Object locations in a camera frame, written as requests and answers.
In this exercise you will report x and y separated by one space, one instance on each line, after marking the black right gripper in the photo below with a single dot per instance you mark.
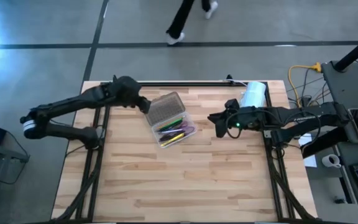
244 118

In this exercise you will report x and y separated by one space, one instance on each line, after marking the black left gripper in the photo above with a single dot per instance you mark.
127 91

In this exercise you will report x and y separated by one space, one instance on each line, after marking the clear plastic supply box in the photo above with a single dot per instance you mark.
165 107

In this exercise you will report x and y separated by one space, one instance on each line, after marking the green pen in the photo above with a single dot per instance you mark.
172 124

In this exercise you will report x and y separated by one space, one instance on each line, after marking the black pen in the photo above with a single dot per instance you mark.
168 137

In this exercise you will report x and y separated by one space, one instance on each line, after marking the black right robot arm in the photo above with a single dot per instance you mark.
291 119

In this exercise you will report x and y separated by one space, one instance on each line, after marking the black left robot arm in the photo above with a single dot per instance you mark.
73 99

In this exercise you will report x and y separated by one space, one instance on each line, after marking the person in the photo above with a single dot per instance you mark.
182 18

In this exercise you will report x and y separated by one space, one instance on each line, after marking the white paper sheet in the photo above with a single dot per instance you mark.
309 161

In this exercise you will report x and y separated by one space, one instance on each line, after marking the black support beam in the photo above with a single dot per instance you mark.
322 146

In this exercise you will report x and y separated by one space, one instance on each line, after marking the white mug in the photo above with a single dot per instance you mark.
328 161

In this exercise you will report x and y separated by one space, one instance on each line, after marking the grey desk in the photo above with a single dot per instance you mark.
343 90

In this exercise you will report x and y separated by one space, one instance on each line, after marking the black side table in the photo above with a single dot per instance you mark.
5 152

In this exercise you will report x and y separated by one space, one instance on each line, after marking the black pole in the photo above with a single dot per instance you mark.
356 51

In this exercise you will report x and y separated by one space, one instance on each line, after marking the black aluminium table frame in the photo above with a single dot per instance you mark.
197 84

